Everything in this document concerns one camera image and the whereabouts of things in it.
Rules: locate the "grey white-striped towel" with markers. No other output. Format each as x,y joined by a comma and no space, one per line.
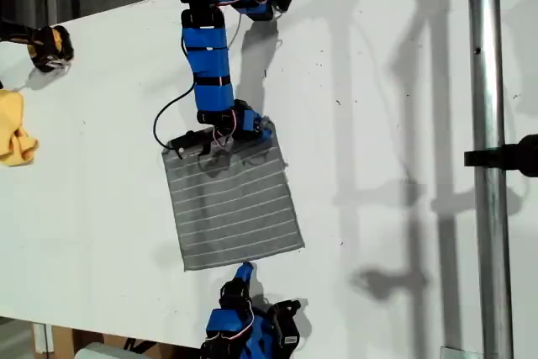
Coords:
235,207

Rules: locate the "brown cardboard box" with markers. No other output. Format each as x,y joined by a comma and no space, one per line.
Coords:
109,340

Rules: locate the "white plastic container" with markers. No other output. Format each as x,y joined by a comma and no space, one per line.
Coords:
101,351

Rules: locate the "white table leg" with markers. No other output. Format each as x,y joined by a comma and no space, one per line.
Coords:
43,338

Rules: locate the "yellow black power tool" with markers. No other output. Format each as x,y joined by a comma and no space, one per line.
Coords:
48,50

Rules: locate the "yellow cloth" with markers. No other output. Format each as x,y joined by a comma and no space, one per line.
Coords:
14,132

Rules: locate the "black clamp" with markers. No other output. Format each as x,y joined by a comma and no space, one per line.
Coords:
504,157

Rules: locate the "black camera stalk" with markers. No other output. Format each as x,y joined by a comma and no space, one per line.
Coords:
202,142
288,306

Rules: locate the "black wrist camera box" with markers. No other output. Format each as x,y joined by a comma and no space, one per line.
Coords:
289,331
183,140

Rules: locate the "steel post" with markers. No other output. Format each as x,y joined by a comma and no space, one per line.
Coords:
487,81

